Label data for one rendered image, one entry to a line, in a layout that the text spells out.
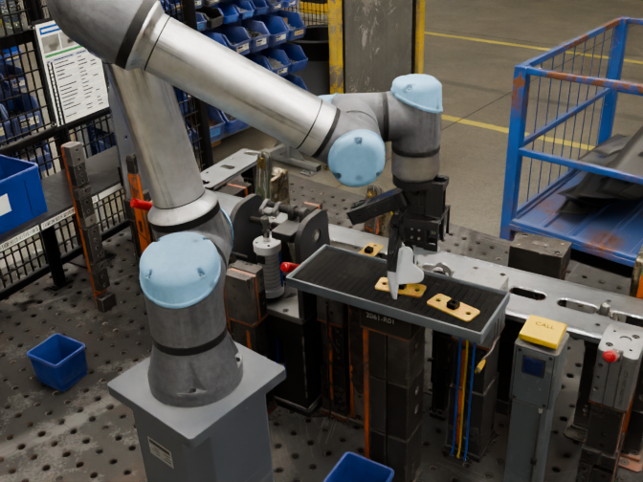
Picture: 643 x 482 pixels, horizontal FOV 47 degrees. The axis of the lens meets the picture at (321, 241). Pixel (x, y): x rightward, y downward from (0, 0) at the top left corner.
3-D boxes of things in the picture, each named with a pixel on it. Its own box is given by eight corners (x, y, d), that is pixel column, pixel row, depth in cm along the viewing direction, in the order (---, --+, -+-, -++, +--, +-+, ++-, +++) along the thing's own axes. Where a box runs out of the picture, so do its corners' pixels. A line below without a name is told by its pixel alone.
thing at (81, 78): (113, 108, 227) (94, 6, 212) (55, 131, 210) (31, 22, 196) (108, 107, 228) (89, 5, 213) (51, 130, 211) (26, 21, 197)
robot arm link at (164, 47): (39, -58, 82) (407, 142, 94) (67, -69, 91) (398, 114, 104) (7, 33, 87) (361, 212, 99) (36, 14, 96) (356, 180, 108)
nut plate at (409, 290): (427, 287, 127) (427, 281, 127) (420, 297, 124) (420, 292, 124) (381, 277, 130) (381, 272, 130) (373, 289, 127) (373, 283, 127)
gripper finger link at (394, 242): (392, 273, 118) (401, 219, 117) (384, 272, 118) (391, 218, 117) (401, 271, 122) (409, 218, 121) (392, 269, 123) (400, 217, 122)
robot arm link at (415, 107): (384, 73, 112) (439, 71, 112) (384, 140, 117) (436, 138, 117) (388, 88, 105) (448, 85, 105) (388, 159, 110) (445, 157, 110)
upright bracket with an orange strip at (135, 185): (166, 325, 200) (136, 156, 176) (163, 328, 199) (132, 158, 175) (158, 322, 202) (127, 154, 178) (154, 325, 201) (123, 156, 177)
